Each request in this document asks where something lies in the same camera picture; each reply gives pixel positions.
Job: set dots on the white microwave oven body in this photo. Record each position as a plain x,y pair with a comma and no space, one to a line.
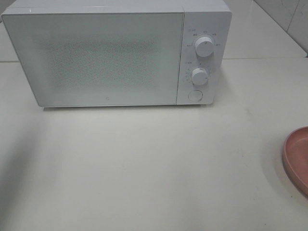
200,17

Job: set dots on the white round knob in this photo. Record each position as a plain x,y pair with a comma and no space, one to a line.
199,76
204,46

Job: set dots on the pink round plate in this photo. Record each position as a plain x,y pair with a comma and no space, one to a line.
295,159

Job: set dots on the white round door button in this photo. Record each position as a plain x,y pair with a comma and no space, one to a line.
195,95

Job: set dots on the white microwave door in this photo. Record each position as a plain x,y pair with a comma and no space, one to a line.
99,59

